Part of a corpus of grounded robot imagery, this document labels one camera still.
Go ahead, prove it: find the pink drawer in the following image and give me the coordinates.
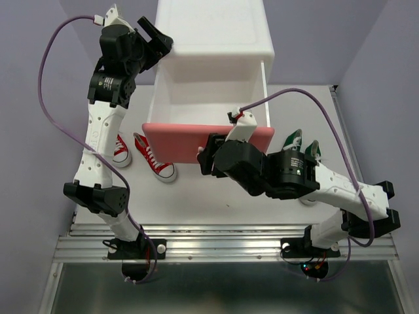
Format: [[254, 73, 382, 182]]
[[141, 60, 275, 166]]

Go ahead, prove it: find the green sneaker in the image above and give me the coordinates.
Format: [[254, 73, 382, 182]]
[[282, 129, 302, 152], [299, 140, 321, 207]]

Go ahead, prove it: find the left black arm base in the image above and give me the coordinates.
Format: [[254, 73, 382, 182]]
[[102, 235, 167, 285]]

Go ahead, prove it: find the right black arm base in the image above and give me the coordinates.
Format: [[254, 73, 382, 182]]
[[280, 237, 341, 281]]

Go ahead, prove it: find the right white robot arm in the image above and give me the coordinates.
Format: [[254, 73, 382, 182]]
[[197, 133, 401, 255]]

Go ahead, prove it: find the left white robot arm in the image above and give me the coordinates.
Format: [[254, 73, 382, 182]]
[[64, 16, 173, 258]]

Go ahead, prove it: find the red sneaker near cabinet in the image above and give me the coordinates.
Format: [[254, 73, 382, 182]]
[[133, 132, 177, 184]]

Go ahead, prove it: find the white shoe cabinet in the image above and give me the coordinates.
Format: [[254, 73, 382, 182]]
[[153, 0, 275, 86]]

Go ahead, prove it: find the red sneaker far left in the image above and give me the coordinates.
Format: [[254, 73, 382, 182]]
[[112, 134, 132, 168]]

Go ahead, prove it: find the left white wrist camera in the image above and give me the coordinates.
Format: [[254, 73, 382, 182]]
[[93, 3, 134, 31]]

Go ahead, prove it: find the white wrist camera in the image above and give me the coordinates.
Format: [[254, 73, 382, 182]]
[[225, 108, 257, 142], [93, 3, 134, 31]]

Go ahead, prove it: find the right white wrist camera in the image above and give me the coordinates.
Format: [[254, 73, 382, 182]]
[[225, 108, 257, 142]]

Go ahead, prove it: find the aluminium mounting rail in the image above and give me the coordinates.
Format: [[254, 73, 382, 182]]
[[54, 224, 401, 263]]

